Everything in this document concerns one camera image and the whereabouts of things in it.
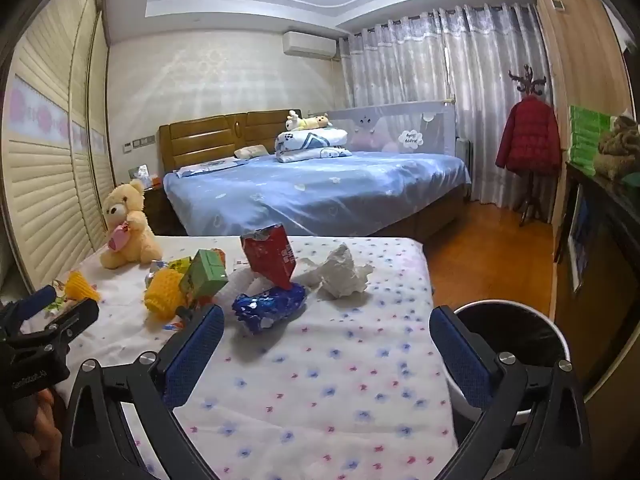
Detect red padded jacket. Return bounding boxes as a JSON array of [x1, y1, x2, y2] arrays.
[[495, 96, 563, 176]]

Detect leaning picture frame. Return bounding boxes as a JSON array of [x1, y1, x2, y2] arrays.
[[565, 182, 588, 296]]

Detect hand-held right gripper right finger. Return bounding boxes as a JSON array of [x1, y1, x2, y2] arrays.
[[429, 305, 593, 480]]

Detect white air conditioner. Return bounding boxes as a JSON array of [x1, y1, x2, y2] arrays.
[[282, 31, 338, 58]]

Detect wooden headboard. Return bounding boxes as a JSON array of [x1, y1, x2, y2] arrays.
[[158, 109, 303, 173]]

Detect wooden nightstand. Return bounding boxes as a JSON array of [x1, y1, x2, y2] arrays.
[[142, 185, 173, 233]]

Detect beige teddy bear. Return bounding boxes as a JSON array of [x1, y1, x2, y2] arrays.
[[100, 178, 163, 270]]

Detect black cabinet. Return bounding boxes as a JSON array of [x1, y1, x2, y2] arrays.
[[552, 160, 640, 411]]

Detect yellow white plush toy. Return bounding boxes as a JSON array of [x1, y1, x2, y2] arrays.
[[285, 110, 333, 133]]

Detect stack of green packets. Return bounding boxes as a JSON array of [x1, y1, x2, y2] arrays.
[[567, 105, 621, 176]]

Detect louvered closet doors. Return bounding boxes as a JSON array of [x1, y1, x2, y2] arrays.
[[0, 0, 116, 291]]

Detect red snack bag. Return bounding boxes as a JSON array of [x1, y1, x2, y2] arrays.
[[240, 224, 298, 292]]

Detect large yellow foam net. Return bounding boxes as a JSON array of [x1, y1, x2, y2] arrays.
[[144, 267, 188, 320]]

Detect person's left hand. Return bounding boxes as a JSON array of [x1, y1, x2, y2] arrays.
[[34, 390, 65, 463]]

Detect grey bed guard rail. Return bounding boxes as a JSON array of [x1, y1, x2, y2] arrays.
[[327, 100, 458, 153]]

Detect red jacket on coat stand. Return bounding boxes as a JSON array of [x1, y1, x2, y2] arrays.
[[509, 63, 548, 226]]

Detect green carton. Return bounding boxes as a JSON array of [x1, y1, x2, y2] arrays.
[[177, 249, 230, 306]]

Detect colourful snack wrapper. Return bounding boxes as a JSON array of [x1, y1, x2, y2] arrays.
[[150, 256, 193, 276]]

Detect bed with blue sheet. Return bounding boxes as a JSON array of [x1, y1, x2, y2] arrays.
[[162, 150, 473, 241]]

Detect green snack wrapper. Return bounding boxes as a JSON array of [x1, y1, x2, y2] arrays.
[[47, 280, 76, 317]]

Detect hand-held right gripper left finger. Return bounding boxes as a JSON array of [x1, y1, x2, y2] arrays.
[[62, 304, 226, 480]]

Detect brown fuzzy cloth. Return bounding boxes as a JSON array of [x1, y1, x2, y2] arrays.
[[597, 115, 640, 181]]

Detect folded printed quilt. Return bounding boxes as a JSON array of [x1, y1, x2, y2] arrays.
[[275, 127, 353, 163]]

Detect white floral blanket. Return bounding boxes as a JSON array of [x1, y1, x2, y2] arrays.
[[47, 235, 461, 480]]

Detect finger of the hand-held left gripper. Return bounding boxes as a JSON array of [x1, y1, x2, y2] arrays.
[[15, 284, 57, 318], [20, 298, 100, 356]]

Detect grey patterned curtain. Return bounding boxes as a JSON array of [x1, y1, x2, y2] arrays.
[[337, 5, 551, 211]]

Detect small yellow foam net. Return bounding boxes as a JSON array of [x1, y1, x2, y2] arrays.
[[65, 270, 101, 303]]

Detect white trash bin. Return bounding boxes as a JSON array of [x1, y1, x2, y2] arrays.
[[440, 300, 573, 421]]

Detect blue snack wrapper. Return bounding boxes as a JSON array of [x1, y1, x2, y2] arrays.
[[231, 282, 307, 333]]

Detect white tissue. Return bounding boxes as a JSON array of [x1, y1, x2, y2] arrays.
[[295, 242, 375, 302]]

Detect flat blue printed pillow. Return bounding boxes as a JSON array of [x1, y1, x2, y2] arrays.
[[175, 157, 241, 178]]

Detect wooden wardrobe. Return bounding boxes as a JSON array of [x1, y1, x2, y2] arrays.
[[525, 0, 636, 241]]

